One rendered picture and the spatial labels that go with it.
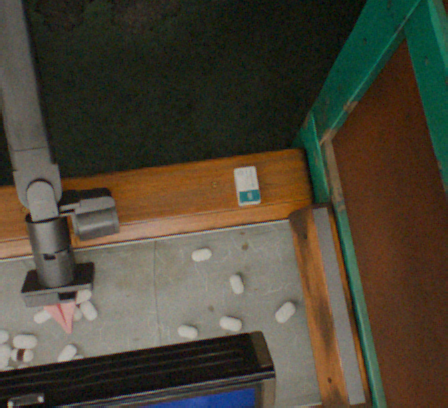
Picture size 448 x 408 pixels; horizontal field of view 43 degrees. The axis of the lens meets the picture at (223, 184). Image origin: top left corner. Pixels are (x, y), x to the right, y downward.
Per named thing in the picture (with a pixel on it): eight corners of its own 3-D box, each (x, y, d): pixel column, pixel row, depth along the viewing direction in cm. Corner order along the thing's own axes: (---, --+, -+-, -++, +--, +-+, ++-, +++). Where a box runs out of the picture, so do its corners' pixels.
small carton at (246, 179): (233, 171, 97) (234, 168, 95) (253, 169, 97) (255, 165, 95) (239, 206, 95) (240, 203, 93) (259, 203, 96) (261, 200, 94)
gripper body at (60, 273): (93, 294, 84) (85, 250, 81) (22, 304, 83) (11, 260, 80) (96, 271, 90) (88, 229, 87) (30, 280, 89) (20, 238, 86)
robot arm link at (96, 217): (21, 161, 82) (24, 184, 75) (100, 147, 85) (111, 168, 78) (37, 233, 87) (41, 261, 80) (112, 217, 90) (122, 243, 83)
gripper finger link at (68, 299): (83, 342, 86) (73, 290, 83) (35, 349, 86) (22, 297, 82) (87, 316, 93) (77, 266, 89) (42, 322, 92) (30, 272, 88)
